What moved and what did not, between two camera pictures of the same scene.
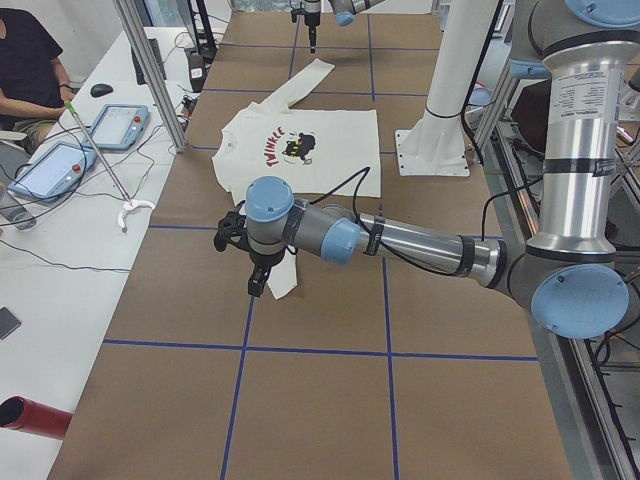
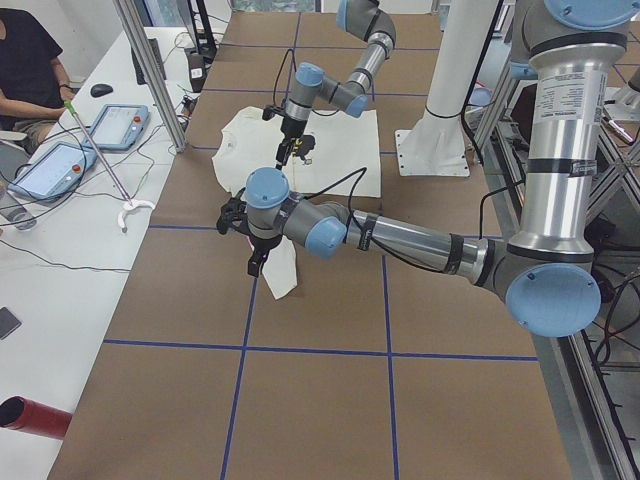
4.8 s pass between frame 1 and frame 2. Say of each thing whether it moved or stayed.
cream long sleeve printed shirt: stayed
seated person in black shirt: stayed
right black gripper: moved
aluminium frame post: stayed
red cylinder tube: stayed
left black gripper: moved
